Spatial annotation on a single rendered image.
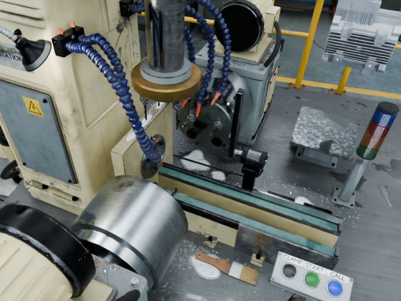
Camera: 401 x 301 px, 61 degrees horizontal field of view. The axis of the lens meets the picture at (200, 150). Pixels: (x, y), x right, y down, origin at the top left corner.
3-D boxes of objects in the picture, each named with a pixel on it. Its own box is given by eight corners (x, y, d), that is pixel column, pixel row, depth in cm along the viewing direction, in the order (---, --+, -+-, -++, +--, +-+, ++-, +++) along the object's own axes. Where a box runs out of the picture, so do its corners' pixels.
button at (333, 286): (324, 292, 75) (326, 292, 74) (328, 279, 76) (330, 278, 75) (339, 298, 74) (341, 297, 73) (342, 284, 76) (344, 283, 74)
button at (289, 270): (280, 275, 78) (281, 274, 76) (284, 263, 79) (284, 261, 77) (293, 280, 77) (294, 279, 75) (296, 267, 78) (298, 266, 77)
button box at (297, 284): (267, 282, 81) (269, 280, 76) (276, 254, 84) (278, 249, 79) (342, 312, 77) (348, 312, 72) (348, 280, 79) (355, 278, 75)
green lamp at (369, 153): (355, 156, 112) (360, 146, 109) (357, 145, 117) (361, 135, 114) (375, 161, 111) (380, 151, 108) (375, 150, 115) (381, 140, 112)
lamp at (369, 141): (360, 146, 109) (365, 135, 106) (361, 135, 114) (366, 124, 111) (380, 151, 108) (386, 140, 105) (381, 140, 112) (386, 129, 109)
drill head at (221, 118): (164, 152, 127) (162, 95, 110) (205, 97, 155) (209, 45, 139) (227, 173, 120) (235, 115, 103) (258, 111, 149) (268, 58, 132)
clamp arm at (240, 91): (225, 156, 115) (233, 91, 98) (228, 151, 117) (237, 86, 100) (235, 159, 114) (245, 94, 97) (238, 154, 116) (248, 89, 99)
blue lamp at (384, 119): (371, 123, 103) (376, 111, 100) (372, 113, 108) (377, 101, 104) (392, 129, 102) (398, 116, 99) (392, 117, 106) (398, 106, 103)
